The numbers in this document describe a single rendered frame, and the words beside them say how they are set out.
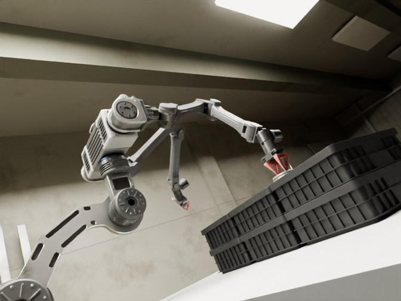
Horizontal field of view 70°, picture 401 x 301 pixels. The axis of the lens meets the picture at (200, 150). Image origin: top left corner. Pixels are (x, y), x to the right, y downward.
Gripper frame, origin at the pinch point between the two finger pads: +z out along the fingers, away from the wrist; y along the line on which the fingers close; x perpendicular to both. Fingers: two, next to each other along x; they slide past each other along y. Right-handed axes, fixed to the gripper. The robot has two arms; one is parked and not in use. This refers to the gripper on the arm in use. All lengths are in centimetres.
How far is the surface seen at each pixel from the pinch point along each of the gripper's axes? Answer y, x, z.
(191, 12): 61, -58, -179
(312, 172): -27.8, 18.1, 9.4
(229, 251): 33.8, 18.4, 20.8
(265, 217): 0.8, 18.3, 14.7
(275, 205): -6.6, 18.2, 12.8
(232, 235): 25.3, 19.2, 15.4
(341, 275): -54, 57, 29
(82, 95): 171, 29, -176
